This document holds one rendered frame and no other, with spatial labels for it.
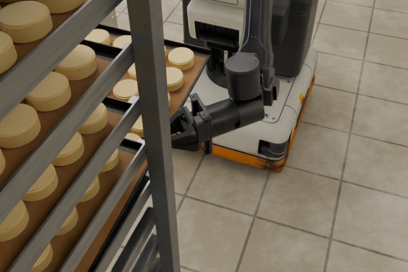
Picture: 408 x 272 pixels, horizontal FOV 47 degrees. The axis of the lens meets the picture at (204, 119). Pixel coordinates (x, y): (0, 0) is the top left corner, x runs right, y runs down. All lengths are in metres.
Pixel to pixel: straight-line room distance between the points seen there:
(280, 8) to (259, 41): 0.88
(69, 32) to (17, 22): 0.05
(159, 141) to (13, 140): 0.24
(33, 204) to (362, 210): 1.61
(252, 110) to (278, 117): 1.08
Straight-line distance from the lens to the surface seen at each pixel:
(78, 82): 0.57
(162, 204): 0.80
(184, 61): 0.90
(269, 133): 1.84
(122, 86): 0.87
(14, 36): 0.48
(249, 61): 0.79
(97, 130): 0.63
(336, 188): 2.06
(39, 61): 0.43
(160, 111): 0.63
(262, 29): 0.87
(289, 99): 1.98
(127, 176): 0.67
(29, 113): 0.51
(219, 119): 0.80
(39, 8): 0.50
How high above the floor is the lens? 1.57
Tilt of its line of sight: 44 degrees down
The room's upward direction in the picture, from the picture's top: straight up
